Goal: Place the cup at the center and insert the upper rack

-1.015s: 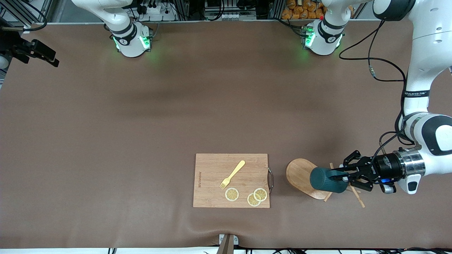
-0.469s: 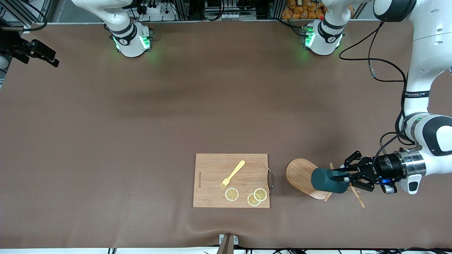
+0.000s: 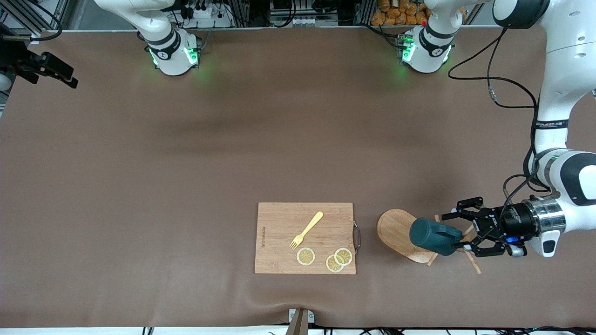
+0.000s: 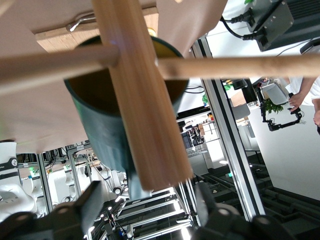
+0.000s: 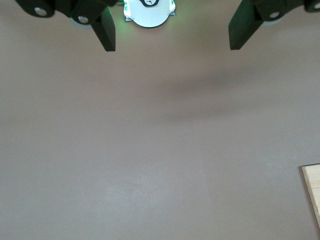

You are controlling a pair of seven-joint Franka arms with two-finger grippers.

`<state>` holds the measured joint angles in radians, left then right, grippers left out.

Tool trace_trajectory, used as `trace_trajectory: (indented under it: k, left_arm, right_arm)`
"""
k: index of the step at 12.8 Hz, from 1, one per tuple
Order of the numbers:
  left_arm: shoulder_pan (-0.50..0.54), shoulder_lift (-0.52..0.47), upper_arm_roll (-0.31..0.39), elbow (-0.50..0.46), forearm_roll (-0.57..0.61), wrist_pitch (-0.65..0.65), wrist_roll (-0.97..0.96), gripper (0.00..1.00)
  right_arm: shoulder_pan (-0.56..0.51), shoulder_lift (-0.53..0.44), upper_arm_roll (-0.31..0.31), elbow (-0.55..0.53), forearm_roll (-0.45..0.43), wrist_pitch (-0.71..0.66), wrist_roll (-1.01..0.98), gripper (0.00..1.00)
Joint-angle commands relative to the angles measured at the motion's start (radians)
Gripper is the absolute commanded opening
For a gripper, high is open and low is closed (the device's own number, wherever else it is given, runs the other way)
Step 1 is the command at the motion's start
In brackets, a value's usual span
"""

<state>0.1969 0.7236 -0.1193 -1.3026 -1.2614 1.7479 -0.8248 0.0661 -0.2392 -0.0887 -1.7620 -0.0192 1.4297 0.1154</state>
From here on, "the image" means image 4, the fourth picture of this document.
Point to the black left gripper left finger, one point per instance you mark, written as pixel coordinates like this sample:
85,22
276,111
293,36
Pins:
87,207

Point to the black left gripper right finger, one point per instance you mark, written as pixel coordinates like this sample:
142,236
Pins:
207,210

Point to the teal cup with yellow inside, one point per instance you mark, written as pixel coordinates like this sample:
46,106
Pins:
105,140

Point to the bystander's bare forearm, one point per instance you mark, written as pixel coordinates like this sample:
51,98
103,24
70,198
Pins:
307,87

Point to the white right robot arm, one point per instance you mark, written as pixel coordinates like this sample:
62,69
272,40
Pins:
10,197

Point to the wooden mug tree rack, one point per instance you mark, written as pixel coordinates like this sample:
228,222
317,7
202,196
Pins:
145,100

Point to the bystander's bare hand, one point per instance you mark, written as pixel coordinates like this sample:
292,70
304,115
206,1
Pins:
297,100

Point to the black hand-held gripper device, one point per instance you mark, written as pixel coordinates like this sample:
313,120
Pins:
280,126

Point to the black control box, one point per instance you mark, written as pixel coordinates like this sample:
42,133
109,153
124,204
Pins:
275,20

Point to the aluminium frame post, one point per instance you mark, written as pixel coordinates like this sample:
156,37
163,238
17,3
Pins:
232,150

